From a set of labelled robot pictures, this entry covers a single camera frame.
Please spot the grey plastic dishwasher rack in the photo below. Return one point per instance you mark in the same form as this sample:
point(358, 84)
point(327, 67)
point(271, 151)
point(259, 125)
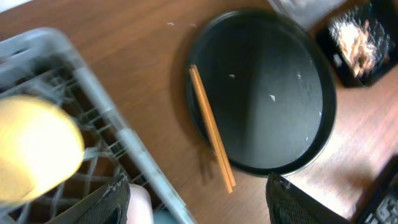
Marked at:
point(44, 63)

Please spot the clear plastic waste bin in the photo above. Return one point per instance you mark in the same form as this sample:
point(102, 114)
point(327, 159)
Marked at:
point(305, 12)

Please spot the wooden chopstick lower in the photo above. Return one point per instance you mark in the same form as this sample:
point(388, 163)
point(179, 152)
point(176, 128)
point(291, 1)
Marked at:
point(210, 127)

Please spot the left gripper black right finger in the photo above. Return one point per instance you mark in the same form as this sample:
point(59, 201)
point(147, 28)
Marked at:
point(289, 205)

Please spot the yellow plastic bowl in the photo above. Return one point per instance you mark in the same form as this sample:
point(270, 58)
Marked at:
point(41, 147)

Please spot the round black tray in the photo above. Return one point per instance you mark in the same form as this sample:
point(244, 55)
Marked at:
point(270, 88)

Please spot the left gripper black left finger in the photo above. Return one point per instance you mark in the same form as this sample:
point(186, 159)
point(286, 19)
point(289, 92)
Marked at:
point(106, 205)

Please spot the pink plastic cup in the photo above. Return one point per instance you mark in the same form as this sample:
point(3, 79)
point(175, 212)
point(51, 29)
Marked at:
point(139, 209)

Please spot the light blue plastic cup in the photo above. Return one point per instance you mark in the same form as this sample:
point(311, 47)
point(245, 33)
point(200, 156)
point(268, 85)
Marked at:
point(164, 217)

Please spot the wooden chopstick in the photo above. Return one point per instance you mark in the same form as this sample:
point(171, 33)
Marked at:
point(214, 124)
point(210, 127)

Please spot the black rectangular tray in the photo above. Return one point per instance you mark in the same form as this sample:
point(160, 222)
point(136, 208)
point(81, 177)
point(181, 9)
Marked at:
point(385, 11)

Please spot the peanut shells and rice waste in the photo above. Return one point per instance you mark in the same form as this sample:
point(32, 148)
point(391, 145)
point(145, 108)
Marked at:
point(364, 42)

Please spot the wooden chopstick upper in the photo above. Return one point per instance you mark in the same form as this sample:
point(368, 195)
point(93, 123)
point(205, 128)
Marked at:
point(214, 124)

